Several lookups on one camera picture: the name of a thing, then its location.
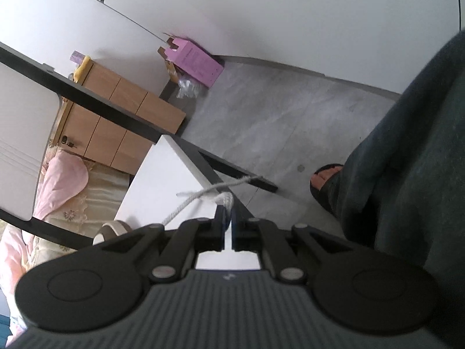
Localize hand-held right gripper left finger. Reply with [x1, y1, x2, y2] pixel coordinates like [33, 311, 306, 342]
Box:
[102, 204, 230, 284]

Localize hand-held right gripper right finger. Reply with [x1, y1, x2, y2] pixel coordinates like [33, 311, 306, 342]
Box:
[230, 204, 353, 284]

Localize white shoelace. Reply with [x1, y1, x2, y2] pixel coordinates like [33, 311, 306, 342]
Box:
[160, 174, 267, 227]

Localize white and brown sneaker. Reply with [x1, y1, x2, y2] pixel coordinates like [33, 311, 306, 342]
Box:
[92, 220, 136, 247]

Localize black slipper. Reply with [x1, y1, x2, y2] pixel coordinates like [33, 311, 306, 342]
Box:
[309, 163, 346, 216]

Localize person's foot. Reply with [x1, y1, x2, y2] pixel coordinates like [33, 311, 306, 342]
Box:
[310, 165, 344, 192]

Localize cream quilted bed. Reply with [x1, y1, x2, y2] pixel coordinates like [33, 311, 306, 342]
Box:
[0, 145, 133, 339]

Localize crumpled clear plastic bag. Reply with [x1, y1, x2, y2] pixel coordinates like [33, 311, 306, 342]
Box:
[176, 76, 205, 100]

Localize wooden nightstand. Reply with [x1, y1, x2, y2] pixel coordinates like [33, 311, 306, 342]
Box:
[51, 58, 187, 174]

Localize pink pastel duvet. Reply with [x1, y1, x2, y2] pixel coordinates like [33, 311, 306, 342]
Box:
[0, 151, 90, 299]

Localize brown cardboard box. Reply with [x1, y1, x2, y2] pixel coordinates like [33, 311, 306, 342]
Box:
[157, 34, 183, 85]

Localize pink box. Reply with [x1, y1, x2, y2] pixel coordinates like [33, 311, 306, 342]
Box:
[169, 37, 225, 89]

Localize yellow plastic item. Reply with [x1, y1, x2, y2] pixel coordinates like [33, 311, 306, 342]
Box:
[72, 56, 92, 83]

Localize blue curtain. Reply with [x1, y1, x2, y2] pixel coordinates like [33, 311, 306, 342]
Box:
[0, 313, 16, 347]

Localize white chair with black frame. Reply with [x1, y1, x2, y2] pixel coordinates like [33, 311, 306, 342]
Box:
[0, 42, 279, 272]

